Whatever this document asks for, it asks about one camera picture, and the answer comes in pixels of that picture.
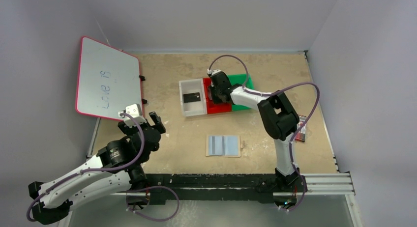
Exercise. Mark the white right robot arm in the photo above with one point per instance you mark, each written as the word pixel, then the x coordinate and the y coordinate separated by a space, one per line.
pixel 278 116

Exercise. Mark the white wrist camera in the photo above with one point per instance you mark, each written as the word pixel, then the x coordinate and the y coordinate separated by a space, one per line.
pixel 212 73
pixel 132 114

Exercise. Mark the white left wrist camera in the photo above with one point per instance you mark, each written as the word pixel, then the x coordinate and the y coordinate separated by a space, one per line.
pixel 132 114

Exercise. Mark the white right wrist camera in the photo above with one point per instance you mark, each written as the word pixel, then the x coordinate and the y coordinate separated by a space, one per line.
pixel 212 73

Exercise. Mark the beige leather card holder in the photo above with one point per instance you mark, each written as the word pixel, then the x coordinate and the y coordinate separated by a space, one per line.
pixel 233 146

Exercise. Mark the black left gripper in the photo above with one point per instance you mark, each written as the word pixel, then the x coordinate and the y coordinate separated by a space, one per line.
pixel 151 129

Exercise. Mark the black credit card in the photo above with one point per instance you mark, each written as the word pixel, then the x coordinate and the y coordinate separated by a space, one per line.
pixel 191 97

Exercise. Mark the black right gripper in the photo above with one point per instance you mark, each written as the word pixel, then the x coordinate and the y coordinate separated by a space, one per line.
pixel 214 91

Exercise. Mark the pack of coloured markers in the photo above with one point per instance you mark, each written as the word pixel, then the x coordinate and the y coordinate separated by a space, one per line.
pixel 300 136

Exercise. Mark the white plastic bin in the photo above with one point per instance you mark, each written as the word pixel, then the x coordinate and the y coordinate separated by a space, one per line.
pixel 194 108

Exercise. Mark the green plastic bin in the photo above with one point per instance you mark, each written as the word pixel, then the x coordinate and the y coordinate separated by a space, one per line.
pixel 241 93

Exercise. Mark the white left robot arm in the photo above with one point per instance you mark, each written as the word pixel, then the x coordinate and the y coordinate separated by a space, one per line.
pixel 117 167

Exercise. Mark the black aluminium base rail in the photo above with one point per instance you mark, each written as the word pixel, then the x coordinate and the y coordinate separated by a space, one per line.
pixel 262 188

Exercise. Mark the pink framed whiteboard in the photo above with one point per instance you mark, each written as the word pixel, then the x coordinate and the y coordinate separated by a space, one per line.
pixel 108 80

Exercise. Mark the red plastic bin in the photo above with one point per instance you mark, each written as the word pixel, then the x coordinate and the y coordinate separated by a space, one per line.
pixel 211 107

